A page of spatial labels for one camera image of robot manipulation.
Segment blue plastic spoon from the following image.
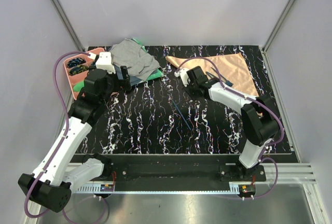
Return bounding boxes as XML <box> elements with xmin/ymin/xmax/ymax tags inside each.
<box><xmin>211</xmin><ymin>67</ymin><xmax>233</xmax><ymax>87</ymax></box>

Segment peach satin napkin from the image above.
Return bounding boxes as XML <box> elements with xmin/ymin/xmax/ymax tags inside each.
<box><xmin>166</xmin><ymin>53</ymin><xmax>258</xmax><ymax>96</ymax></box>

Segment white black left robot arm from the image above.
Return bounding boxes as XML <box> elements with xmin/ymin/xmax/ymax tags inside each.
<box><xmin>18</xmin><ymin>66</ymin><xmax>131</xmax><ymax>213</ymax></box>

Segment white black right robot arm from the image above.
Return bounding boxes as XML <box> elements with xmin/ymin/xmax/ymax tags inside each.
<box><xmin>175</xmin><ymin>66</ymin><xmax>283</xmax><ymax>181</ymax></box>

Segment blue grey folded cloth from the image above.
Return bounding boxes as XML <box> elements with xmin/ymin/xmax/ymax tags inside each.
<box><xmin>115</xmin><ymin>66</ymin><xmax>162</xmax><ymax>86</ymax></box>

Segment green item in tray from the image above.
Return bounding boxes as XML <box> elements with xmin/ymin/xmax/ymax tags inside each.
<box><xmin>72</xmin><ymin>80</ymin><xmax>85</xmax><ymax>93</ymax></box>

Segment black marbled table mat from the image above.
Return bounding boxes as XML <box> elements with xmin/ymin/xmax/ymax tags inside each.
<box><xmin>76</xmin><ymin>45</ymin><xmax>273</xmax><ymax>154</ymax></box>

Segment pink compartment tray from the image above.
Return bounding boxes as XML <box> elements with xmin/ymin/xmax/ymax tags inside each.
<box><xmin>64</xmin><ymin>48</ymin><xmax>121</xmax><ymax>101</ymax></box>

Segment dark patterned socks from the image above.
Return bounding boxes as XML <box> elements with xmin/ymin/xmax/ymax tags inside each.
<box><xmin>67</xmin><ymin>57</ymin><xmax>88</xmax><ymax>76</ymax></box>

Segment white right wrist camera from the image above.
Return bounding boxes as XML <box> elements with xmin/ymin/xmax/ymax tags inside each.
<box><xmin>174</xmin><ymin>68</ymin><xmax>190</xmax><ymax>87</ymax></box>

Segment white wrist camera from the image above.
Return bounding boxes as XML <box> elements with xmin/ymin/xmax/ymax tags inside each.
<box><xmin>95</xmin><ymin>52</ymin><xmax>116</xmax><ymax>74</ymax></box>
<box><xmin>174</xmin><ymin>68</ymin><xmax>190</xmax><ymax>87</ymax></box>

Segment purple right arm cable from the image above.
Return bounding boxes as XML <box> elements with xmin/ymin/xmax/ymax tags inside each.
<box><xmin>175</xmin><ymin>57</ymin><xmax>285</xmax><ymax>201</ymax></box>

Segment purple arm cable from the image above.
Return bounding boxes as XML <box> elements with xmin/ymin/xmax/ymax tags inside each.
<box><xmin>23</xmin><ymin>51</ymin><xmax>98</xmax><ymax>218</ymax></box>
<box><xmin>175</xmin><ymin>57</ymin><xmax>285</xmax><ymax>201</ymax></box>

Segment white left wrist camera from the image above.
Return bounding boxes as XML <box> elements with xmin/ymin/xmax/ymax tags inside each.
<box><xmin>95</xmin><ymin>52</ymin><xmax>116</xmax><ymax>74</ymax></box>

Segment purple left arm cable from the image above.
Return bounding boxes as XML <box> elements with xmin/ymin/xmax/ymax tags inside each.
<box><xmin>23</xmin><ymin>51</ymin><xmax>98</xmax><ymax>218</ymax></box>

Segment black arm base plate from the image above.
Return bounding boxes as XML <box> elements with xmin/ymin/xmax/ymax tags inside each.
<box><xmin>67</xmin><ymin>152</ymin><xmax>267</xmax><ymax>192</ymax></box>

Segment white slotted cable duct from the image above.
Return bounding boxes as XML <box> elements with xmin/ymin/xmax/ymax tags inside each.
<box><xmin>75</xmin><ymin>183</ymin><xmax>256</xmax><ymax>195</ymax></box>

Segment aluminium frame rail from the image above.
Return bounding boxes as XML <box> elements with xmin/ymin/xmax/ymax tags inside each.
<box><xmin>62</xmin><ymin>162</ymin><xmax>317</xmax><ymax>184</ymax></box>

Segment left aluminium frame post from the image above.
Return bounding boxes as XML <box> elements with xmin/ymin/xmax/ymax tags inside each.
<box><xmin>50</xmin><ymin>0</ymin><xmax>85</xmax><ymax>51</ymax></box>

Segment aluminium frame post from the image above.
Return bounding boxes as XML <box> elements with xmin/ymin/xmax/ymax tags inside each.
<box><xmin>261</xmin><ymin>0</ymin><xmax>297</xmax><ymax>52</ymax></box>
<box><xmin>50</xmin><ymin>0</ymin><xmax>85</xmax><ymax>51</ymax></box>

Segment right aluminium frame post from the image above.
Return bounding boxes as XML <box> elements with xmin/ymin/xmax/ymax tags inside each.
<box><xmin>261</xmin><ymin>0</ymin><xmax>297</xmax><ymax>52</ymax></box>

